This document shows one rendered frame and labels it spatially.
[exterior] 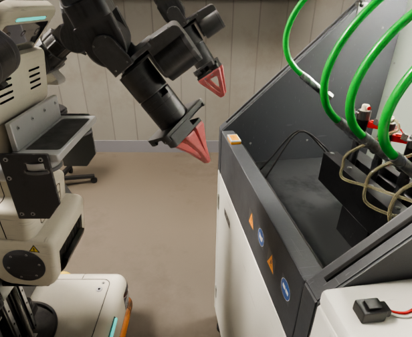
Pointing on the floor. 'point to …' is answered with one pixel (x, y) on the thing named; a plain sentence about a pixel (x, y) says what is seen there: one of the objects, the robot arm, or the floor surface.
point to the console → (322, 325)
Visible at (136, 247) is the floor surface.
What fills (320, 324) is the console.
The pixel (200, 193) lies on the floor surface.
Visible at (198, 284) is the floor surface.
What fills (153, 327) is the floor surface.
